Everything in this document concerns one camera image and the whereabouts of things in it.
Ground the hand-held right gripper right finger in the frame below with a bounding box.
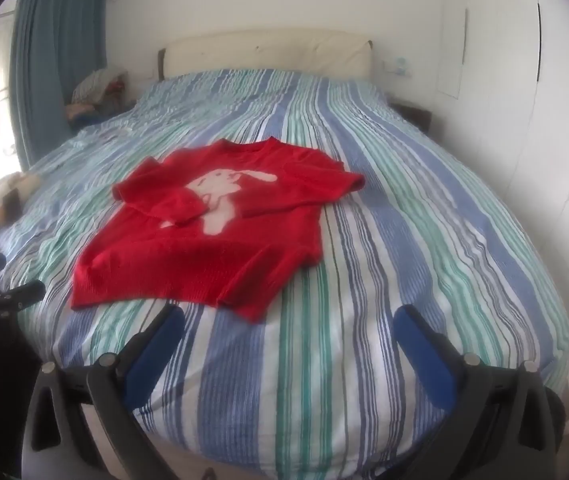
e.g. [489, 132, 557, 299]
[393, 302, 567, 480]

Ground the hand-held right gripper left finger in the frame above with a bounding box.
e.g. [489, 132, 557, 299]
[22, 302, 188, 480]

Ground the red sweater with white print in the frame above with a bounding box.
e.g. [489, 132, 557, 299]
[71, 138, 366, 322]

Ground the pile of clothes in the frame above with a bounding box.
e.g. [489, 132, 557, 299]
[66, 67, 138, 126]

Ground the beige plush toy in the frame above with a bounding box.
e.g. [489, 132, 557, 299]
[0, 171, 42, 226]

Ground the striped bed sheet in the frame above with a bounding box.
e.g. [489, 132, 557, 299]
[0, 67, 569, 480]

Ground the blue curtain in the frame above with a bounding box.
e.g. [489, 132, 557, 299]
[8, 0, 110, 171]

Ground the dark wooden nightstand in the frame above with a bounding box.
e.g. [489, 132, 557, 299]
[389, 102, 432, 133]

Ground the white built-in wardrobe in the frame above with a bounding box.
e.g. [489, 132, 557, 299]
[434, 0, 569, 411]

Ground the cream padded headboard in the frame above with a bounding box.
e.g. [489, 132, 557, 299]
[157, 27, 375, 81]

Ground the wall socket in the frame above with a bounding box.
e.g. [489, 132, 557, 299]
[383, 57, 412, 78]

